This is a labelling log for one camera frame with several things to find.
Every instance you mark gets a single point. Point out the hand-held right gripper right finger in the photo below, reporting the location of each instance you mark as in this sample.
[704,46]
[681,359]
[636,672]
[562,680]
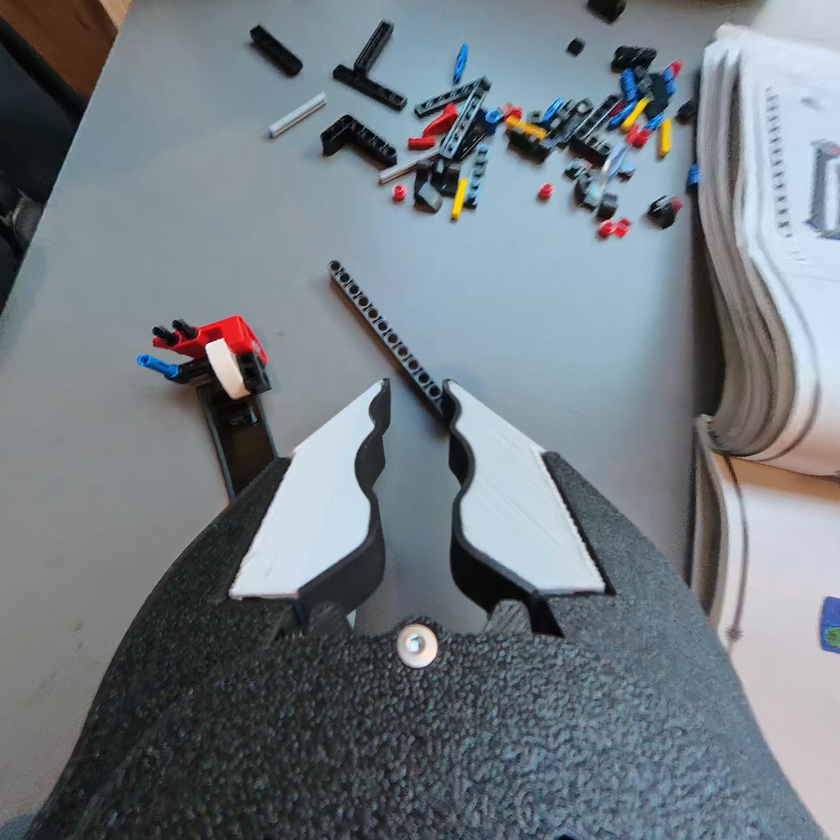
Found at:
[525,518]

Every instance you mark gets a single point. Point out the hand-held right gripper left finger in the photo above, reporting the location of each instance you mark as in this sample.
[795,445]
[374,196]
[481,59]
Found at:
[315,518]

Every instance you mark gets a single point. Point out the black panel toy brick assembly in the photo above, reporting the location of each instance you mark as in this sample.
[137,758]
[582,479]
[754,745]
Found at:
[239,433]

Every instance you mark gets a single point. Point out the long dark toy beam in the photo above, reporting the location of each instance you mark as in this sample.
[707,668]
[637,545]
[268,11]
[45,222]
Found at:
[387,334]

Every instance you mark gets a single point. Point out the grey desk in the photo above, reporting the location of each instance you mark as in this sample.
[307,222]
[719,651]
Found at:
[525,315]

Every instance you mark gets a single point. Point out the open building instruction booklet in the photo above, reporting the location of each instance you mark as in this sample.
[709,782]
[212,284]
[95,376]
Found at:
[774,295]

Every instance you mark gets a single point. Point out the black L-shaped toy beam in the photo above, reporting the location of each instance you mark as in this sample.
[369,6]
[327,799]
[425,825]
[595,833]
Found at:
[367,141]

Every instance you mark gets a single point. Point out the pile of loose toy bricks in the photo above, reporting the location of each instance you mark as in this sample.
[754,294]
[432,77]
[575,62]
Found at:
[463,121]

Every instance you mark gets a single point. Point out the light grey toy axle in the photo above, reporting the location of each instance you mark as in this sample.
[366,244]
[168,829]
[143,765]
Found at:
[296,115]

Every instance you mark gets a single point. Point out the black thin toy plate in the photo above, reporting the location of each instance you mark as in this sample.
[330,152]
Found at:
[375,43]
[369,88]

